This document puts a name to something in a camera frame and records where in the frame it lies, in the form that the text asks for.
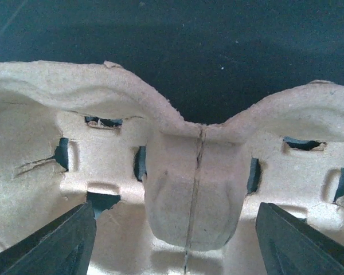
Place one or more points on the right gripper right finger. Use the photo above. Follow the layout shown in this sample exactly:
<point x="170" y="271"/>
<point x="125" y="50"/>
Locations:
<point x="290" y="246"/>

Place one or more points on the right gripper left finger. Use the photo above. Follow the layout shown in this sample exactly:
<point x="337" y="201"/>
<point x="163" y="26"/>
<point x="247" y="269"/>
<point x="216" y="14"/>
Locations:
<point x="64" y="246"/>

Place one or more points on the cardboard cup carrier tray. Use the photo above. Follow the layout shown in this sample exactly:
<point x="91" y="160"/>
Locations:
<point x="169" y="196"/>

